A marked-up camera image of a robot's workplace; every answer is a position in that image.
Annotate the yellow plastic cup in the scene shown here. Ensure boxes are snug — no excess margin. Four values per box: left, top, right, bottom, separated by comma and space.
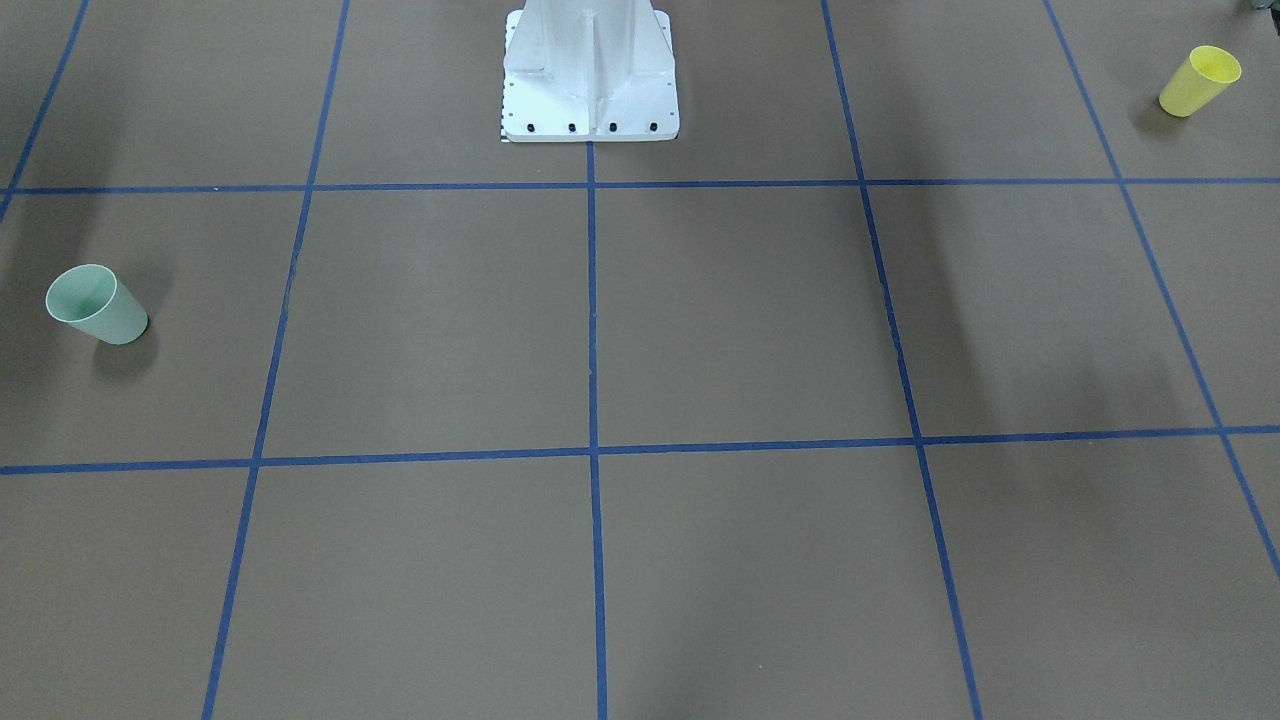
1157, 45, 1242, 118

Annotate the pale green plastic cup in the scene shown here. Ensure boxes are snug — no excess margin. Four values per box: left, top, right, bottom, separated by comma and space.
45, 264, 150, 346

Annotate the brown paper table mat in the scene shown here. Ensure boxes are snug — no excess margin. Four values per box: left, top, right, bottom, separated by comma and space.
3, 1, 1277, 719

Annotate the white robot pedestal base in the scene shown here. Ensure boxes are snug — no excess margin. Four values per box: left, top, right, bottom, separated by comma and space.
500, 1, 681, 143

